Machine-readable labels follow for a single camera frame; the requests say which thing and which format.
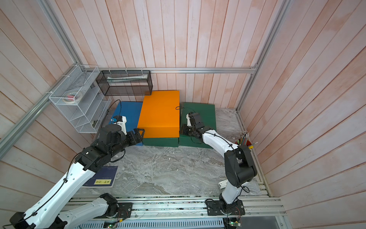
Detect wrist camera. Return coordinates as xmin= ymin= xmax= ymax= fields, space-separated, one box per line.
xmin=186 ymin=113 xmax=192 ymax=127
xmin=112 ymin=115 xmax=127 ymax=135

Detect tape roll in shelf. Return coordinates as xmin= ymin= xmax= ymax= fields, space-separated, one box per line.
xmin=63 ymin=91 xmax=83 ymax=104

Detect black mesh wall basket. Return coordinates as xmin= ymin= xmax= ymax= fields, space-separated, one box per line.
xmin=96 ymin=70 xmax=153 ymax=96

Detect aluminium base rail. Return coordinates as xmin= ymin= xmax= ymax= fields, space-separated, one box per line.
xmin=72 ymin=195 xmax=292 ymax=229

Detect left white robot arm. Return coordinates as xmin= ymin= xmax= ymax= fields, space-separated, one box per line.
xmin=10 ymin=124 xmax=145 ymax=229

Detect orange shoebox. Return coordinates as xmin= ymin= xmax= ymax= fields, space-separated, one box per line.
xmin=138 ymin=91 xmax=180 ymax=138

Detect blue shoebox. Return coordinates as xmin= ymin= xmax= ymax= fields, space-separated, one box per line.
xmin=108 ymin=102 xmax=143 ymax=136

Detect white wire wall shelf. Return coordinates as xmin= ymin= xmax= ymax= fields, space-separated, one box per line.
xmin=49 ymin=65 xmax=111 ymax=134

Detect dark blue notebook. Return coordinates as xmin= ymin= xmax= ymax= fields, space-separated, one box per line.
xmin=83 ymin=166 xmax=118 ymax=188

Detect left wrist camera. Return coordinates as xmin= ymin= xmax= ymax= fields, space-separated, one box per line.
xmin=112 ymin=115 xmax=127 ymax=135

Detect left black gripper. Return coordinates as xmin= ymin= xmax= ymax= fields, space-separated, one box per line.
xmin=109 ymin=128 xmax=145 ymax=157

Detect white stapler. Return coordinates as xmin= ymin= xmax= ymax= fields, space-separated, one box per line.
xmin=218 ymin=179 xmax=228 ymax=189

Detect paper in mesh basket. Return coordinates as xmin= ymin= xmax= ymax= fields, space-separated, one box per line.
xmin=107 ymin=74 xmax=148 ymax=84

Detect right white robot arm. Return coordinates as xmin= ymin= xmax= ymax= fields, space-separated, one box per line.
xmin=181 ymin=112 xmax=257 ymax=216

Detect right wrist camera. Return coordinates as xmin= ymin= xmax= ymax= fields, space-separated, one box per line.
xmin=186 ymin=113 xmax=192 ymax=127

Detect red pen cup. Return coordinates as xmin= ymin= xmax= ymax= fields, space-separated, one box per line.
xmin=235 ymin=139 xmax=252 ymax=146

